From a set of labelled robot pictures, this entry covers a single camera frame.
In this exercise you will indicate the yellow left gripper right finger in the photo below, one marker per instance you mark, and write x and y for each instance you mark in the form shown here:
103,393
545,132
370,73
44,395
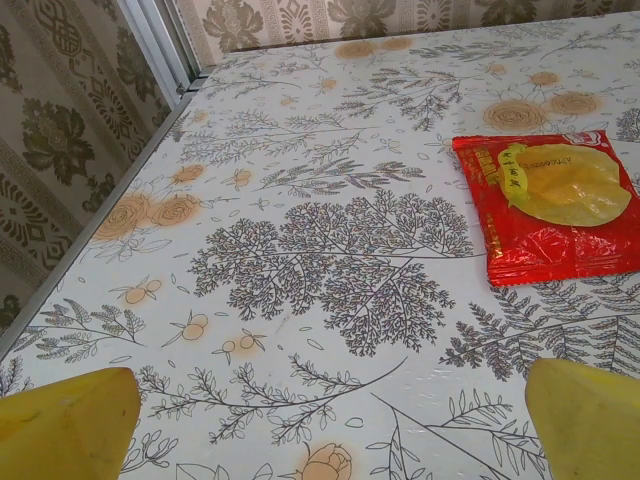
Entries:
590,420

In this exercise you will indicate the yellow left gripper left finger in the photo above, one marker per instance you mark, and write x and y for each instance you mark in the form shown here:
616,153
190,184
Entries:
70,425

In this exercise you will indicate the red snack packet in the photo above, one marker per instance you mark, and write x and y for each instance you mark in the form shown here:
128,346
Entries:
550,210

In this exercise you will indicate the aluminium table edge rail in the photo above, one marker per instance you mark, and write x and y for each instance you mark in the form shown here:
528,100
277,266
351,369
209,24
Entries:
75,210

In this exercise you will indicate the aluminium frame post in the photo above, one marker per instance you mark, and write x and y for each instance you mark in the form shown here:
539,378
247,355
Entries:
160,45

